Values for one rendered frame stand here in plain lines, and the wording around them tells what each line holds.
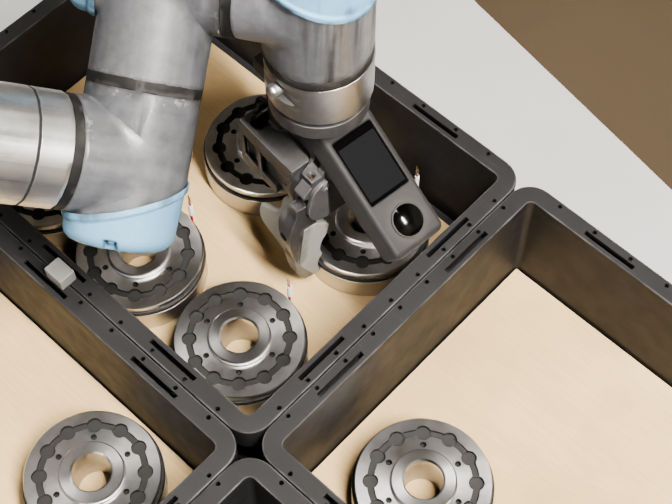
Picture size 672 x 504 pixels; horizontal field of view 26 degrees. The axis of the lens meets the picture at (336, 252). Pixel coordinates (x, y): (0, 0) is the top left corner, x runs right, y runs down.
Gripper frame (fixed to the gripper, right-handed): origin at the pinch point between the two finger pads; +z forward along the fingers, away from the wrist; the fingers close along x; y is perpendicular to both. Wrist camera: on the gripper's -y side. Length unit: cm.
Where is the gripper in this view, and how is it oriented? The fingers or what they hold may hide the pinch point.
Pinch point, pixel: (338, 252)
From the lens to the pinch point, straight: 116.4
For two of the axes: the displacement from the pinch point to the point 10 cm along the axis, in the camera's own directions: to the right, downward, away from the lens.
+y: -6.5, -6.6, 3.8
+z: 0.0, 5.0, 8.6
